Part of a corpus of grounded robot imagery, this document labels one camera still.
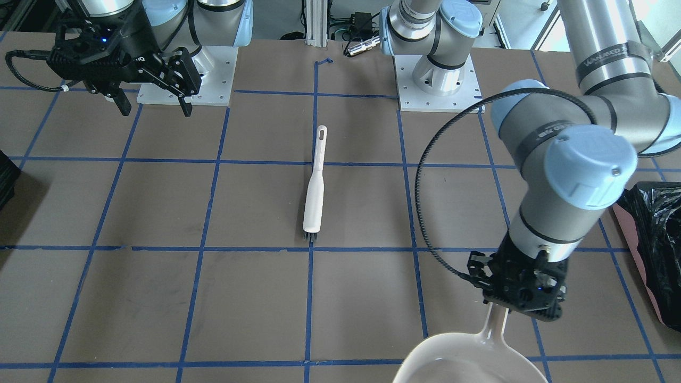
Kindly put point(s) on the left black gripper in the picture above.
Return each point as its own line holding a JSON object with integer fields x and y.
{"x": 562, "y": 279}

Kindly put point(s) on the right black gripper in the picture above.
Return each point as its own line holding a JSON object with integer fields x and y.
{"x": 129, "y": 49}

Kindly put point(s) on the white dustpan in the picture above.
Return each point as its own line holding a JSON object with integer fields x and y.
{"x": 469, "y": 357}

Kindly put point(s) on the white hand brush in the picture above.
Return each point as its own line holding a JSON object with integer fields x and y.
{"x": 315, "y": 190}

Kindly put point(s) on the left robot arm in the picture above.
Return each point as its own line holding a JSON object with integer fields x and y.
{"x": 575, "y": 153}

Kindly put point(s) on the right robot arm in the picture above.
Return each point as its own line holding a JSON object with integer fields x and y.
{"x": 186, "y": 24}

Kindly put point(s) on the bin with black bag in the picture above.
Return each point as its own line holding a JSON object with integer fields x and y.
{"x": 9, "y": 175}
{"x": 648, "y": 215}

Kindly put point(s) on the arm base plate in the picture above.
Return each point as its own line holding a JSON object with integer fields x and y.
{"x": 423, "y": 87}
{"x": 216, "y": 65}

